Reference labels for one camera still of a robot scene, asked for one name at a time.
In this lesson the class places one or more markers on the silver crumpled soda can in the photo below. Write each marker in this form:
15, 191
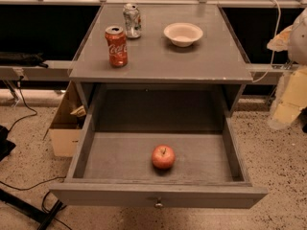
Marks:
132, 20

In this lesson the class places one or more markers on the black cloth at left edge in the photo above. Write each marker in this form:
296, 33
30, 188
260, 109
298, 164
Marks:
6, 146

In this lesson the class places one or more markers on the white paper bowl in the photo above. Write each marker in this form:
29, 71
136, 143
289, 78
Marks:
183, 34

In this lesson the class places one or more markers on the red apple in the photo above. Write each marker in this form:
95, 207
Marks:
163, 157

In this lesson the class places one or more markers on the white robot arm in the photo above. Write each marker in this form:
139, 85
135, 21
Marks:
297, 46

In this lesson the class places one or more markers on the cardboard box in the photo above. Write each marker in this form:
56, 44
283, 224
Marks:
65, 129

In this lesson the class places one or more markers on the grey open top drawer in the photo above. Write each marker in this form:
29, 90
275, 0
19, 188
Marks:
113, 164

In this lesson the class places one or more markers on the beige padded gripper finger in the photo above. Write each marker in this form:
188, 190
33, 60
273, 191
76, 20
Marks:
280, 41
290, 99

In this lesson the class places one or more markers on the red Coca-Cola can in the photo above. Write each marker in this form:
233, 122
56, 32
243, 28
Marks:
117, 46

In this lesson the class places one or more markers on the black stand leg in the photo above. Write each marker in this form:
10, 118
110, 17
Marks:
44, 219

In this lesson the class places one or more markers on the metal drawer knob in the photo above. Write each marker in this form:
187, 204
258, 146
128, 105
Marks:
159, 204

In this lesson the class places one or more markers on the grey wooden cabinet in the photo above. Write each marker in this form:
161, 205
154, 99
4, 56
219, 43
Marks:
152, 58

